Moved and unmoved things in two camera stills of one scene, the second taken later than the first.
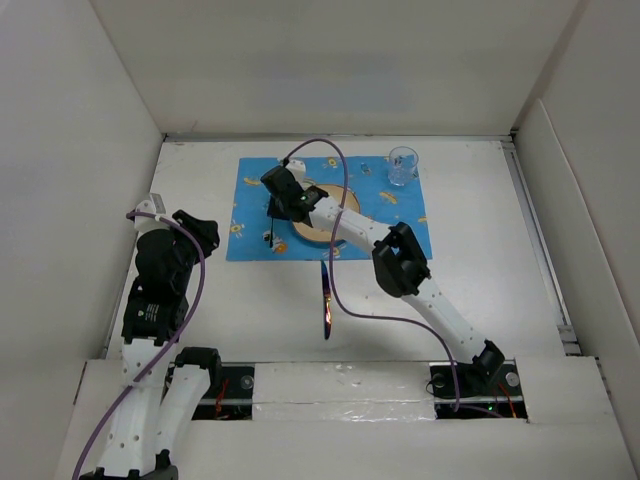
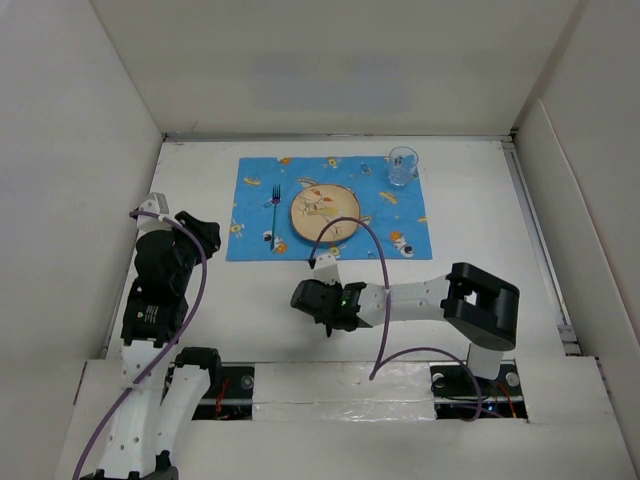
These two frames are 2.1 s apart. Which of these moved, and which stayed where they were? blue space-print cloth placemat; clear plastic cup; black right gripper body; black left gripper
Moved: black right gripper body
Stayed: black left gripper; clear plastic cup; blue space-print cloth placemat
